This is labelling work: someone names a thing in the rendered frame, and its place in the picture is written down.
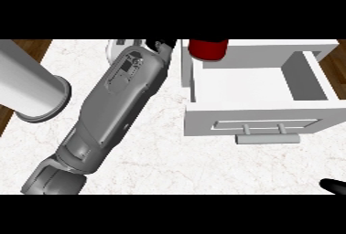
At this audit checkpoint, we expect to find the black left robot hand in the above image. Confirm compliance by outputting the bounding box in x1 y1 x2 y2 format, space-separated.
145 39 179 53

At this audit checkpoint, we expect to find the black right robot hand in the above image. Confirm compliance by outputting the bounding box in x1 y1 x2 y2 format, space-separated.
320 178 346 195

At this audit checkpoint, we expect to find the red can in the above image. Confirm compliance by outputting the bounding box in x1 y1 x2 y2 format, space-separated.
187 39 230 62

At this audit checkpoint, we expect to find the white open drawer box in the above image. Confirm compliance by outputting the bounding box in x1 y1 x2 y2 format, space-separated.
188 49 342 104

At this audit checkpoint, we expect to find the white drawer front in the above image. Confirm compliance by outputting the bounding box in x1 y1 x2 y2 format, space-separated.
182 100 346 137

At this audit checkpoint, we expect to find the white cylinder with grey rim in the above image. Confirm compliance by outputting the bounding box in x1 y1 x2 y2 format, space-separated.
0 39 73 124

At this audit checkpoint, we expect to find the grey drawer handle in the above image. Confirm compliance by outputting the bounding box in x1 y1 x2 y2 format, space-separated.
234 122 302 145

